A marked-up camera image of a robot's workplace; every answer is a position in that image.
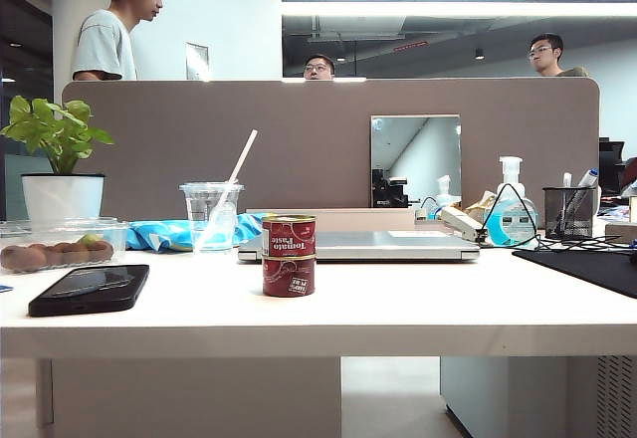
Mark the red can Tomato Paste print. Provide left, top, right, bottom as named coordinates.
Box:
left=261, top=213, right=318, bottom=259

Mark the red can black label print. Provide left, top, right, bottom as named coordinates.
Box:
left=262, top=253, right=318, bottom=298

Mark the beige desk riser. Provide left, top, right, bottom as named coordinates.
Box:
left=245, top=207, right=417, bottom=233

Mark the brown desk divider panel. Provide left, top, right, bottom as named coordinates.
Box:
left=61, top=77, right=601, bottom=221

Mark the silver closed laptop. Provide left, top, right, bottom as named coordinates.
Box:
left=236, top=230, right=482, bottom=264

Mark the white drinking straw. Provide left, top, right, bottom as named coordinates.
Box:
left=192, top=128, right=259, bottom=254

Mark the square mirror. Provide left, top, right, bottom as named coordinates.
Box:
left=369, top=113, right=463, bottom=209

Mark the clear plastic cup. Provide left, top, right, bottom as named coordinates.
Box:
left=178, top=181, right=245, bottom=254

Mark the seated man with glasses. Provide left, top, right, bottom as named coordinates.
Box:
left=303, top=55, right=336, bottom=82

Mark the white stapler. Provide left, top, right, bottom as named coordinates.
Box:
left=440, top=205, right=488, bottom=245

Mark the brown snack packet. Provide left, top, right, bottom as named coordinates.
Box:
left=461, top=188, right=500, bottom=214

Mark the blue snack bag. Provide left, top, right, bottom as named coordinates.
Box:
left=123, top=211, right=270, bottom=253

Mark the blue soap pump bottle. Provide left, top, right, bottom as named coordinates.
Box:
left=483, top=155, right=539, bottom=248

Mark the long white ceiling light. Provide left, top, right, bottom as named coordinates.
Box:
left=281, top=0, right=637, bottom=17

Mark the beige desk support panel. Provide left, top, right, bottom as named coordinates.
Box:
left=34, top=356, right=342, bottom=438

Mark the black smartphone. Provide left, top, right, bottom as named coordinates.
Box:
left=28, top=264, right=150, bottom=318

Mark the black mesh pen holder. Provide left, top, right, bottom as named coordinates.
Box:
left=541, top=184, right=598, bottom=240

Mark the white plant pot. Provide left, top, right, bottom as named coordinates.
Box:
left=19, top=172, right=106, bottom=223

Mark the clear plastic fruit container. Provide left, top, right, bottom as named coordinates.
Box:
left=0, top=217, right=130, bottom=274

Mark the man in grey t-shirt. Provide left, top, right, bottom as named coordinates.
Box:
left=72, top=0, right=169, bottom=82

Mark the green leafy plant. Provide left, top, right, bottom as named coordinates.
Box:
left=0, top=94, right=115, bottom=176

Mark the white marker blue cap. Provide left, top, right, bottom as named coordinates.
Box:
left=574, top=167, right=600, bottom=190

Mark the man in olive shirt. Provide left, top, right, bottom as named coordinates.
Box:
left=529, top=33, right=591, bottom=79

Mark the black mouse mat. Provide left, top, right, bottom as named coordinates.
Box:
left=511, top=246, right=637, bottom=300

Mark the black office chair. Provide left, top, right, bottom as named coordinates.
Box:
left=599, top=139, right=627, bottom=195

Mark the framed wall sign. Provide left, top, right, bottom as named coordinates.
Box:
left=185, top=41, right=209, bottom=81

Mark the black cable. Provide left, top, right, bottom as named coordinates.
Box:
left=475, top=182, right=637, bottom=255

